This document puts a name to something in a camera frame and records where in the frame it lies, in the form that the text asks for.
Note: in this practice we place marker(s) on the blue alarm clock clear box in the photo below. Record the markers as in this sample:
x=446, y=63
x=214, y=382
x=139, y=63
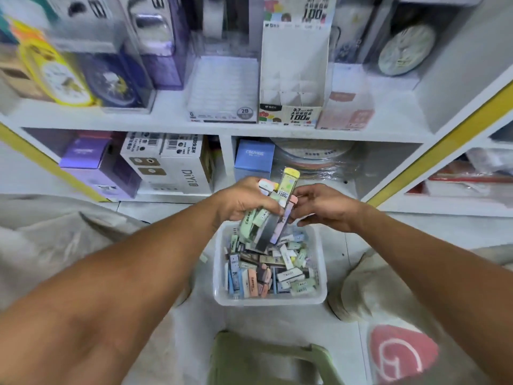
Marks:
x=108, y=82

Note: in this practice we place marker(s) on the white cardboard display carton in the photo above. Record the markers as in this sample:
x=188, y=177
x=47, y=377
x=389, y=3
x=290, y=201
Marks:
x=294, y=68

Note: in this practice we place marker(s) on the person's right forearm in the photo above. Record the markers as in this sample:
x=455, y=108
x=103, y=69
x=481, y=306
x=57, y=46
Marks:
x=433, y=276

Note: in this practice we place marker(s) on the yellow alarm clock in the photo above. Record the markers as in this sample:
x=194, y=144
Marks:
x=56, y=76

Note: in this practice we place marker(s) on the purple box silver clock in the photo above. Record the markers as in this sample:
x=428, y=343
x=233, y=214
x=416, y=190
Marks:
x=160, y=40

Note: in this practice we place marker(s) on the large white printed box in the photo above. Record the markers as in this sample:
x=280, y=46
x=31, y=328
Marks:
x=186, y=166

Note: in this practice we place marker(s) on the red and white packets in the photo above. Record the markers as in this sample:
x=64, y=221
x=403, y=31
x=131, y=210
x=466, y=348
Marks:
x=465, y=180

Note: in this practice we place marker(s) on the white round wall clock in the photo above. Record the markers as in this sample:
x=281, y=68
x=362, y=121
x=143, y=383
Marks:
x=407, y=50

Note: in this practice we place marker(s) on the person's right hand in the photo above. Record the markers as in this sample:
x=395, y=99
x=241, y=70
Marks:
x=332, y=208

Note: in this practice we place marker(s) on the green lead case yellow cap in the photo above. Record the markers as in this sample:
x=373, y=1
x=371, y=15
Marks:
x=287, y=184

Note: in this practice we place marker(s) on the green plastic stool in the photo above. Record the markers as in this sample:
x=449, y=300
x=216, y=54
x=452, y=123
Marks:
x=256, y=360

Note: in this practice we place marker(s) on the person's right thumb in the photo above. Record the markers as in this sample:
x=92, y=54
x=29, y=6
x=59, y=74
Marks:
x=309, y=221

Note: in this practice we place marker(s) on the pink flat box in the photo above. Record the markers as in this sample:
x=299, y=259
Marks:
x=346, y=112

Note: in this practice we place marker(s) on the clear plastic bin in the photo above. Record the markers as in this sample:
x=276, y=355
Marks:
x=316, y=294

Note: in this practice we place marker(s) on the wrapped stack of round plates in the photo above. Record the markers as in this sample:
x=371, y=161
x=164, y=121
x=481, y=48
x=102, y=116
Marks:
x=316, y=158

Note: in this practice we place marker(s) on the grey lead case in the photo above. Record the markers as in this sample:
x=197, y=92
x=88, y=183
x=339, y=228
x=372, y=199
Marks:
x=267, y=232

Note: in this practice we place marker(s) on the person's right leg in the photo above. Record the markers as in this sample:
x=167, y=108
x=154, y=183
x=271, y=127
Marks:
x=384, y=288

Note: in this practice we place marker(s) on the white floral box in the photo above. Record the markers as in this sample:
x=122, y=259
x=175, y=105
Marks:
x=352, y=32

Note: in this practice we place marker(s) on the pale green lead case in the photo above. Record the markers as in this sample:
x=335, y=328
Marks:
x=248, y=224

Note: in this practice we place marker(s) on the pile of pastel lead cases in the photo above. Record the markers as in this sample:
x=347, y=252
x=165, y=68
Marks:
x=272, y=272

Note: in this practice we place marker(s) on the purple cardboard box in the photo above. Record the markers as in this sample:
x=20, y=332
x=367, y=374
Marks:
x=96, y=164

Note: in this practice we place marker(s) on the person's left forearm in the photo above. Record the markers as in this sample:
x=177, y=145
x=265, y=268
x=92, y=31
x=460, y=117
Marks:
x=120, y=284

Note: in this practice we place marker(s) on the pink purple lead case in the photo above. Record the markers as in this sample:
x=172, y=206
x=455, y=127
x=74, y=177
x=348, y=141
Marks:
x=282, y=224

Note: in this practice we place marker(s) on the person's left fingers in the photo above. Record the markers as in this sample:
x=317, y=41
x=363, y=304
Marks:
x=264, y=202

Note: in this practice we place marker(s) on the blue cardboard box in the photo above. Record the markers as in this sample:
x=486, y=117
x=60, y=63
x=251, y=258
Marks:
x=253, y=160

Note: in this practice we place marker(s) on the white lead refill box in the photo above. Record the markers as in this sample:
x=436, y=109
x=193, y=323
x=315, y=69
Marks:
x=222, y=90

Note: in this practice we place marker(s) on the person's left hand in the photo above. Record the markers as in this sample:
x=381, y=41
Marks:
x=240, y=200

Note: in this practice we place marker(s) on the white shelf unit yellow trim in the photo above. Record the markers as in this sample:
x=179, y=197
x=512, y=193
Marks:
x=280, y=131

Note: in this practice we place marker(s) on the small white printed box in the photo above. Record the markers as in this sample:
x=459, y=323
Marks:
x=142, y=156

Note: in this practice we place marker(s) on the white lead case orange cap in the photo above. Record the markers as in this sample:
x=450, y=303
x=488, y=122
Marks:
x=266, y=186

